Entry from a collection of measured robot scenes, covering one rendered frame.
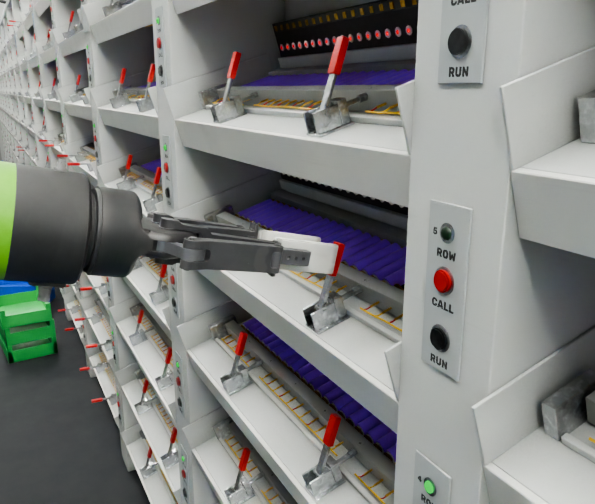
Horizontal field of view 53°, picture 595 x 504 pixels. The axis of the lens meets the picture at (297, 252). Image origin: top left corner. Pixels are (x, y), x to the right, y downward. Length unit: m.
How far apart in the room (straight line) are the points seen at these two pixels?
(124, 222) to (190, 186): 0.52
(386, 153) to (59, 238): 0.26
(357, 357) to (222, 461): 0.60
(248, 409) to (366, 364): 0.36
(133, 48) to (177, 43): 0.71
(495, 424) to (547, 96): 0.21
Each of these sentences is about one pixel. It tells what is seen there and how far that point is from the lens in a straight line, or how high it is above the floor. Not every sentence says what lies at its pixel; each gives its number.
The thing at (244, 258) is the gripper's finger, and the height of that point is 1.00.
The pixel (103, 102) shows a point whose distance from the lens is 1.68.
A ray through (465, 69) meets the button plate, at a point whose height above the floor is 1.15.
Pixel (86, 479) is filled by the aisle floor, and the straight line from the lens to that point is 2.03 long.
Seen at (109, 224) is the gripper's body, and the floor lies 1.04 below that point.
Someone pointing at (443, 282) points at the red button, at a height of 1.01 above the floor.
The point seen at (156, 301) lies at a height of 0.70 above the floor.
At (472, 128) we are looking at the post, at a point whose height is 1.11.
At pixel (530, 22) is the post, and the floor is 1.17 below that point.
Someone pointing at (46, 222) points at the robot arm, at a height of 1.04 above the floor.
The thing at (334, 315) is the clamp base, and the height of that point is 0.91.
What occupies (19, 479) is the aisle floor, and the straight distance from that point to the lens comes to 2.10.
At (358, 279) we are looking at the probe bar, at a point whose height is 0.94.
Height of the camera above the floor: 1.14
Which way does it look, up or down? 15 degrees down
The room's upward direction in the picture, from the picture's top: straight up
